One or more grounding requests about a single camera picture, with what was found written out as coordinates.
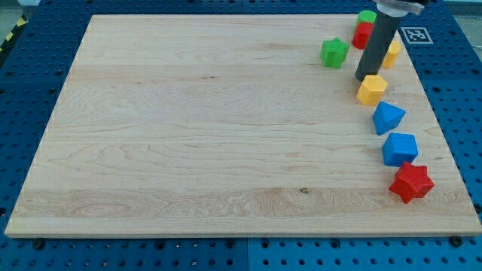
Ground white fiducial marker tag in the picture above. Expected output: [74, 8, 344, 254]
[401, 26, 433, 44]

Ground green cylinder block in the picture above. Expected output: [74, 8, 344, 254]
[355, 10, 377, 26]

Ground red cylinder block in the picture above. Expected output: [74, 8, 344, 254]
[352, 22, 374, 50]

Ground blue cube block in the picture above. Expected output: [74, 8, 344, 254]
[382, 132, 419, 166]

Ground black screw left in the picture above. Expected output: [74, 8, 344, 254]
[32, 238, 45, 250]

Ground wooden board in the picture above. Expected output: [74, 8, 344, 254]
[5, 15, 481, 238]

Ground blue triangle block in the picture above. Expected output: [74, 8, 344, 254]
[372, 102, 406, 136]

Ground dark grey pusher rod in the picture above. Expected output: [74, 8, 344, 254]
[355, 10, 404, 82]

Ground black screw right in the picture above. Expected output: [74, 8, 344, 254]
[449, 236, 464, 248]

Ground green star block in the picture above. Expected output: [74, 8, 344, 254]
[320, 37, 349, 69]

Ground black screw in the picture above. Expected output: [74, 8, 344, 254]
[32, 238, 45, 250]
[449, 236, 464, 248]

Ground red star block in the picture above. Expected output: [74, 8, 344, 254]
[389, 162, 435, 204]

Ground yellow hexagon block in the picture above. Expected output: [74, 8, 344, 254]
[357, 75, 388, 106]

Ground yellow cylinder block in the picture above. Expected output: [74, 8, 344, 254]
[382, 40, 401, 69]

